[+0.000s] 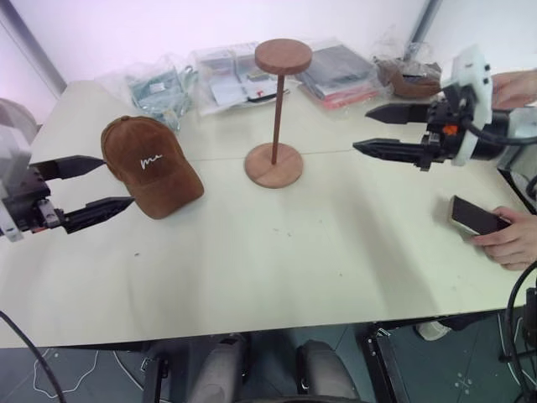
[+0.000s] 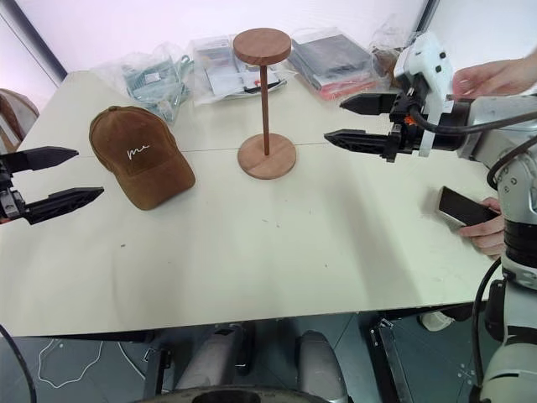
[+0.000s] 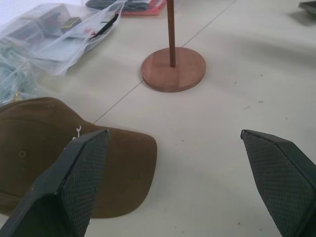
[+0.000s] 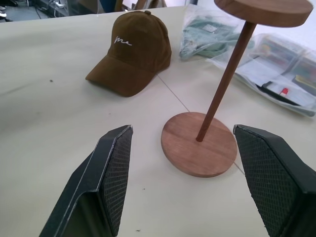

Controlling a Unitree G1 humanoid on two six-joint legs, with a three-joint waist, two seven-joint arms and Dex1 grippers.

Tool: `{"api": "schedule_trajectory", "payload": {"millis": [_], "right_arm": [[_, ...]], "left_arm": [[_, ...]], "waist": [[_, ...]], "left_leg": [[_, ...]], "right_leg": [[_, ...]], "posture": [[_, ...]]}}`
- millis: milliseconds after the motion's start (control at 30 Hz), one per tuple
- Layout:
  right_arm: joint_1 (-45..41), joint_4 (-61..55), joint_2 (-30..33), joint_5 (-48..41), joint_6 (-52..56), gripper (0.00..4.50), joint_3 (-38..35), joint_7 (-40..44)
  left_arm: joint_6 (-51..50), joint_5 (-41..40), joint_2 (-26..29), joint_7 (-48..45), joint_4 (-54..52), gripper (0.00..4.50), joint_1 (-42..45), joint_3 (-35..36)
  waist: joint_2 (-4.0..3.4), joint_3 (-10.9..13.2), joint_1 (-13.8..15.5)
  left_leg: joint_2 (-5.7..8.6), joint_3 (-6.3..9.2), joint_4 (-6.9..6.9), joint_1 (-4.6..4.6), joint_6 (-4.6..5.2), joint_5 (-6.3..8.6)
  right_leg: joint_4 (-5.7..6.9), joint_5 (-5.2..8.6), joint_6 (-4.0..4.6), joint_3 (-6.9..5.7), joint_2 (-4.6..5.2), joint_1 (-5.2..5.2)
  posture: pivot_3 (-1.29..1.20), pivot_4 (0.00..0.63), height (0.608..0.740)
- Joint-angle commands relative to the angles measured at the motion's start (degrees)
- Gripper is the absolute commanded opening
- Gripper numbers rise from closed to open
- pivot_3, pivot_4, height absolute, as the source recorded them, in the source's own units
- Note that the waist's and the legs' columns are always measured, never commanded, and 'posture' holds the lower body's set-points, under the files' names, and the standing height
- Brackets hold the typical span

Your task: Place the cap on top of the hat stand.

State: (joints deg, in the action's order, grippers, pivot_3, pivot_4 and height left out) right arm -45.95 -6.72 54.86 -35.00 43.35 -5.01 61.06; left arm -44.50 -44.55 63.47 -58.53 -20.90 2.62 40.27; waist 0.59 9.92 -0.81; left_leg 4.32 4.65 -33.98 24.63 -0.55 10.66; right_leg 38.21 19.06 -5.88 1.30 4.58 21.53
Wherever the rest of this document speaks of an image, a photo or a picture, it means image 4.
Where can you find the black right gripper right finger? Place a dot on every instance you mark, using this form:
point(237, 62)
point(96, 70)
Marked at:
point(274, 177)

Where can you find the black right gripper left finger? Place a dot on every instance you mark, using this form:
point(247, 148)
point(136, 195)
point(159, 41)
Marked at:
point(98, 182)

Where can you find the wooden hat stand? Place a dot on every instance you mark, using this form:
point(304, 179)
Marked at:
point(201, 145)

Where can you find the clear bag with colourful items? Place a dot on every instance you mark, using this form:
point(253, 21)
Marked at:
point(279, 71)

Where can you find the brown baseball cap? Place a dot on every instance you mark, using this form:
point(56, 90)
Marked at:
point(134, 59)

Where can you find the clear bag with teal item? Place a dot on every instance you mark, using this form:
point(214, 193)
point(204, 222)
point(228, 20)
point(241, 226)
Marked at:
point(207, 37)

